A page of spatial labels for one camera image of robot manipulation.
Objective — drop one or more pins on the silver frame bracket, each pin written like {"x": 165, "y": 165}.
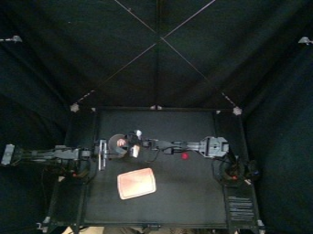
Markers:
{"x": 260, "y": 226}
{"x": 237, "y": 110}
{"x": 305, "y": 40}
{"x": 43, "y": 226}
{"x": 155, "y": 107}
{"x": 74, "y": 107}
{"x": 12, "y": 39}

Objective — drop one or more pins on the pink toy onion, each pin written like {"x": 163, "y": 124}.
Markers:
{"x": 120, "y": 142}

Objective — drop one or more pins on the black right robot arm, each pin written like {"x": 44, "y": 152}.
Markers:
{"x": 195, "y": 146}

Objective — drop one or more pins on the pink square plate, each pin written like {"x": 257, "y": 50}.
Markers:
{"x": 137, "y": 183}

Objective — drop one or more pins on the grey bowl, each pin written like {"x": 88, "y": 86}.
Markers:
{"x": 114, "y": 141}

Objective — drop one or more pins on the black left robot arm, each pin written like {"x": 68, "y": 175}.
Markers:
{"x": 44, "y": 154}

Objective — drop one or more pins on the small red toy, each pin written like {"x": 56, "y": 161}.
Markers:
{"x": 185, "y": 156}

